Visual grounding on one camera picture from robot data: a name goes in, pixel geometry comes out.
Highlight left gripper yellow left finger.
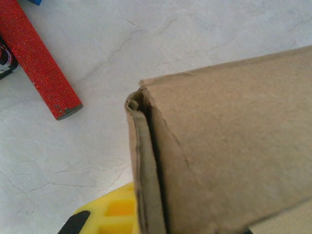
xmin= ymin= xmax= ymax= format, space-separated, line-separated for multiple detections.
xmin=57 ymin=181 xmax=141 ymax=234

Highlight red microphone with silver head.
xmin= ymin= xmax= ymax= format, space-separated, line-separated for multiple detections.
xmin=0 ymin=0 xmax=83 ymax=121

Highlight black case with metal trim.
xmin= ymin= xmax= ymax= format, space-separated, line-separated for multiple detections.
xmin=0 ymin=34 xmax=20 ymax=81

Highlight brown cardboard paper box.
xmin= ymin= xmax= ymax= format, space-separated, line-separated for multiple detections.
xmin=124 ymin=45 xmax=312 ymax=234

